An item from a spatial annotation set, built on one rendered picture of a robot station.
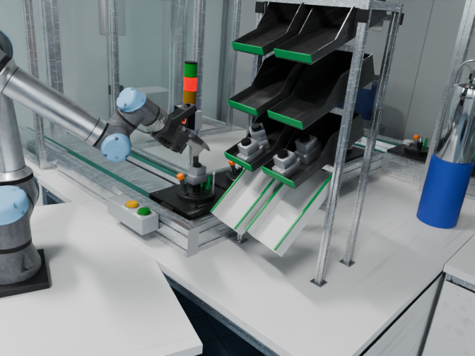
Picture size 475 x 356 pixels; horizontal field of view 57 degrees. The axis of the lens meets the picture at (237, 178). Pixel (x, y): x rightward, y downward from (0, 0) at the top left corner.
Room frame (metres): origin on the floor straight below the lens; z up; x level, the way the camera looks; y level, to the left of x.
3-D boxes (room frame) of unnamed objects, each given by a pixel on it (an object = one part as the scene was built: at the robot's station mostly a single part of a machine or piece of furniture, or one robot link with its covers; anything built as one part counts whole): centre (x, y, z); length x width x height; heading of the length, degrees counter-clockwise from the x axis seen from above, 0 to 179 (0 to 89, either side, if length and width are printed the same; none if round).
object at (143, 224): (1.34, 0.35, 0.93); 0.21 x 0.07 x 0.06; 48
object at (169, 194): (1.44, 0.15, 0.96); 0.24 x 0.24 x 0.02; 48
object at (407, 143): (2.25, -0.96, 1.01); 0.24 x 0.24 x 0.13; 48
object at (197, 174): (1.45, 0.14, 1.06); 0.08 x 0.04 x 0.07; 138
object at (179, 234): (1.51, 0.45, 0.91); 0.89 x 0.06 x 0.11; 48
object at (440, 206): (1.64, -0.84, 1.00); 0.16 x 0.16 x 0.27
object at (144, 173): (1.66, 0.35, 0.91); 0.84 x 0.28 x 0.10; 48
